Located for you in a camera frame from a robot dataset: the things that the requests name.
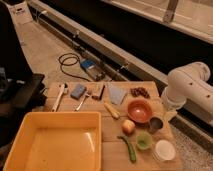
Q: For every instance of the brown wooden board eraser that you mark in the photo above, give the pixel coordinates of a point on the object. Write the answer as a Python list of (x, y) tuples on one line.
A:
[(98, 91)]

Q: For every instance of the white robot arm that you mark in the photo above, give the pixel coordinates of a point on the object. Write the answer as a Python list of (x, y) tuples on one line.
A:
[(189, 82)]

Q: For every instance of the light blue cloth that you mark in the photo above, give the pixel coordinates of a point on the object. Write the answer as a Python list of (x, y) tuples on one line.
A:
[(116, 94)]

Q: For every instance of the blue power box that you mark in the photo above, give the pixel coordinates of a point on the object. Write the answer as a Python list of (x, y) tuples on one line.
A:
[(92, 69)]

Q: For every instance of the blue sponge block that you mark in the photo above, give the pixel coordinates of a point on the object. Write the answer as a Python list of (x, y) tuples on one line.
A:
[(78, 91)]

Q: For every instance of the dark grape bunch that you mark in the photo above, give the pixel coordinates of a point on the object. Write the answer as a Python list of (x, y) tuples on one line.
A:
[(140, 91)]

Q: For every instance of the orange red bowl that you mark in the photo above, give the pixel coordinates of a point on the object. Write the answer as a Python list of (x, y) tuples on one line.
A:
[(139, 111)]

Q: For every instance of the small metal cup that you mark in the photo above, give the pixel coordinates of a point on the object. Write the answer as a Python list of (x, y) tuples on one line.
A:
[(155, 124)]

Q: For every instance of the green plastic cup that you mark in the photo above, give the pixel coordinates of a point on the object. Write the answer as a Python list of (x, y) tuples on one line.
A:
[(143, 140)]

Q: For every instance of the yellow plastic tub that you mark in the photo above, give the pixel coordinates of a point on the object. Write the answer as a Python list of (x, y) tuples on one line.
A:
[(57, 141)]

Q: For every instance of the green cucumber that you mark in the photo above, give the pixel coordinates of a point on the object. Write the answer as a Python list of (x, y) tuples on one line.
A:
[(132, 155)]

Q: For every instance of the black chair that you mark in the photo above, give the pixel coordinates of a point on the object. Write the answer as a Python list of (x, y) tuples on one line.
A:
[(20, 88)]

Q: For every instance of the clear glass with white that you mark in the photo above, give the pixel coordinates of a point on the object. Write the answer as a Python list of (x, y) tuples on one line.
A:
[(164, 151)]

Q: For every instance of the metal window post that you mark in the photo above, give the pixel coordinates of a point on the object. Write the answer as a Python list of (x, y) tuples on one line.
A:
[(170, 11)]

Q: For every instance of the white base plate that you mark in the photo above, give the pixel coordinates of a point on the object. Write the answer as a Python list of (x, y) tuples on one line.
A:
[(20, 13)]

